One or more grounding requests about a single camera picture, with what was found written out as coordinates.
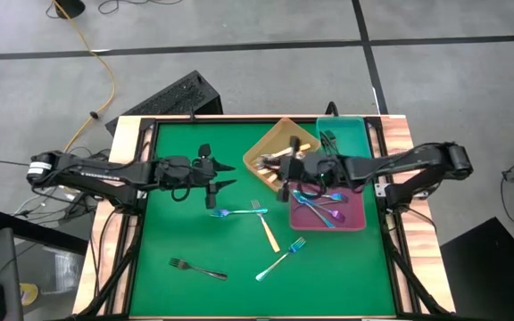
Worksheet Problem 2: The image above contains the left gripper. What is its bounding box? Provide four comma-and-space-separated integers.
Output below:
153, 143, 238, 210

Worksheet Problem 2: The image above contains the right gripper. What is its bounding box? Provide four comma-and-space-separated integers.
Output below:
263, 136, 345, 202

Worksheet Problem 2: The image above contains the orange plastic bin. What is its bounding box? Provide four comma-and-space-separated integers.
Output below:
242, 116, 323, 193

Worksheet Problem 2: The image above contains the iridescent blue fork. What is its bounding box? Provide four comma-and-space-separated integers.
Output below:
210, 207, 269, 218
292, 190, 347, 202
303, 200, 346, 223
293, 193, 336, 229
254, 236, 307, 284

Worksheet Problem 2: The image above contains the teal plastic bin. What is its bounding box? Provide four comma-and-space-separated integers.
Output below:
314, 115, 374, 179

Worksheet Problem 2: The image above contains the black perforated computer case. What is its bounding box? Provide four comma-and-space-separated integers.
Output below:
104, 70, 225, 136

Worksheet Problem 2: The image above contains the pink plastic bin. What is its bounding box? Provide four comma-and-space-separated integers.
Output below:
288, 186, 368, 232

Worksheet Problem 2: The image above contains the green table mat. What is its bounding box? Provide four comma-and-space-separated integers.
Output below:
128, 119, 397, 318

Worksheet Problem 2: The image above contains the clear plastic box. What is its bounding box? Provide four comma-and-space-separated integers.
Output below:
37, 247, 87, 298

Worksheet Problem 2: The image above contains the black desk beam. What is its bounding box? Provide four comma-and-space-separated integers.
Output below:
0, 209, 89, 256

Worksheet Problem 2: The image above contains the yellow disc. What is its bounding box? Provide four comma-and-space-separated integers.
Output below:
19, 283, 39, 308

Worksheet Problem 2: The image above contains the black round stand base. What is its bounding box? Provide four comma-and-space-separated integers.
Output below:
53, 0, 87, 21

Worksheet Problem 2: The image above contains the black floor mat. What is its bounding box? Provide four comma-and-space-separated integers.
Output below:
439, 217, 514, 321

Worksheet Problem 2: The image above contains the black aluminium table frame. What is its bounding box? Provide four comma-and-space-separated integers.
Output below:
74, 114, 458, 321

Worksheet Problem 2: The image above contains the yellow extension cable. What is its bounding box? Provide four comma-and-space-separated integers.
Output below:
51, 0, 118, 152

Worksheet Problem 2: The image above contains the white cable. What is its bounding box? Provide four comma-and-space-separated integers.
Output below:
13, 189, 69, 218

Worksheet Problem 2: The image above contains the black floor cable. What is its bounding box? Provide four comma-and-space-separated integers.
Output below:
97, 0, 186, 15

